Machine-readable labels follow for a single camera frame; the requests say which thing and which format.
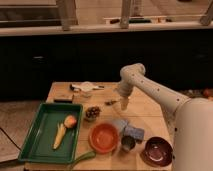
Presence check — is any silver fork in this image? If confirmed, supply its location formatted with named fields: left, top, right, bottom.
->
left=104, top=100, right=119, bottom=106

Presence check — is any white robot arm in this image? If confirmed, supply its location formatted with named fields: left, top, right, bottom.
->
left=117, top=63, right=213, bottom=171

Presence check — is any red bowl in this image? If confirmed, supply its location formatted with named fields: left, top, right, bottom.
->
left=88, top=122, right=119, bottom=154

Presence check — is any dark purple bowl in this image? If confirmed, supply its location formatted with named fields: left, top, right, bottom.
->
left=141, top=137, right=173, bottom=167

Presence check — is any blue grey cloth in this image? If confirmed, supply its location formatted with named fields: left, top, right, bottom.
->
left=110, top=119, right=144, bottom=142

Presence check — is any small metal cup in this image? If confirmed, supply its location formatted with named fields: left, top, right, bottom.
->
left=121, top=136, right=136, bottom=152

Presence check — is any peach toy fruit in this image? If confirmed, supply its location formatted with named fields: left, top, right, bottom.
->
left=64, top=115, right=77, bottom=128

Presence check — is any green plastic tray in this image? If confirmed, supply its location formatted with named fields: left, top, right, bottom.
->
left=18, top=103, right=83, bottom=164

